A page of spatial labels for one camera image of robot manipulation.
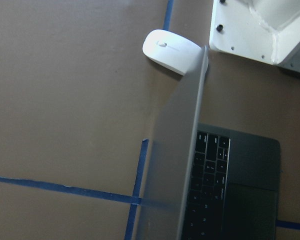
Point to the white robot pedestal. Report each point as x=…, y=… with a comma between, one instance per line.
x=267, y=31

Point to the white computer mouse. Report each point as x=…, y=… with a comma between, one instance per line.
x=171, y=50

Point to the grey laptop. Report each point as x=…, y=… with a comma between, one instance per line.
x=206, y=182

